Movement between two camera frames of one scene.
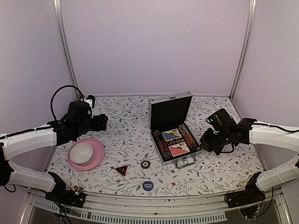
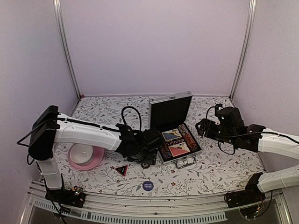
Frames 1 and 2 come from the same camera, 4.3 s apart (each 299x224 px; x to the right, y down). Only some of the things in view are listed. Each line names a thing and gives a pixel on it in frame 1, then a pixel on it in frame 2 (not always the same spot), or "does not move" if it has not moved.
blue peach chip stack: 183,129 does not move
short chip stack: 145,164 does not move
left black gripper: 102,125 → 151,160
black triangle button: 122,170 does not move
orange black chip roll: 192,145 does not move
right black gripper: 206,145 → 204,122
